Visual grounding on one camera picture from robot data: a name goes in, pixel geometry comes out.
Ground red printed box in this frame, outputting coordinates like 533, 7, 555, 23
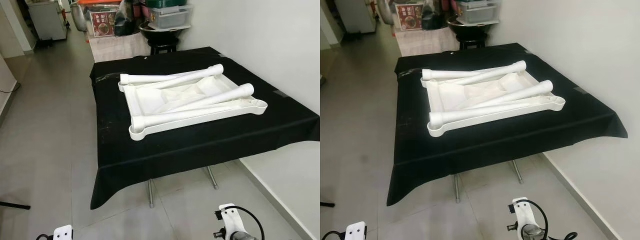
90, 10, 118, 38
395, 2, 425, 32

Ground black tablecloth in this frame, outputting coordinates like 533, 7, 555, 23
386, 43, 628, 207
90, 46, 320, 210

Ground green lidded box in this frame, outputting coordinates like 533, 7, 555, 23
145, 0, 193, 8

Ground pale patterned mat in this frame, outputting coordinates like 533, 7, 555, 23
87, 35, 151, 63
395, 27, 460, 57

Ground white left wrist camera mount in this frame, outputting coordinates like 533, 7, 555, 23
345, 221, 368, 240
52, 225, 74, 240

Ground black stool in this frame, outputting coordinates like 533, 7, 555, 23
456, 35, 488, 51
147, 40, 179, 56

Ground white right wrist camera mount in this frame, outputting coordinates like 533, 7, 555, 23
512, 197, 543, 236
219, 203, 243, 237

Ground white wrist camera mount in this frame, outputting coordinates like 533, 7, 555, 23
52, 225, 74, 240
512, 197, 543, 236
345, 221, 368, 240
219, 203, 243, 237

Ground silver pot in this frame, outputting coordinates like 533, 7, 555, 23
70, 2, 88, 32
377, 0, 396, 23

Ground grey plastic storage box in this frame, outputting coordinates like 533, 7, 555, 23
455, 0, 502, 26
147, 5, 193, 30

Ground white cabinet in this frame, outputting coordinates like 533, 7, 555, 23
334, 0, 377, 35
26, 0, 68, 42

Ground white plastic children table top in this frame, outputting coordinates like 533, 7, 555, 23
118, 70, 268, 141
421, 67, 566, 138

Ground black bag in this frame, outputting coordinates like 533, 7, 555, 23
421, 0, 448, 31
114, 0, 142, 37

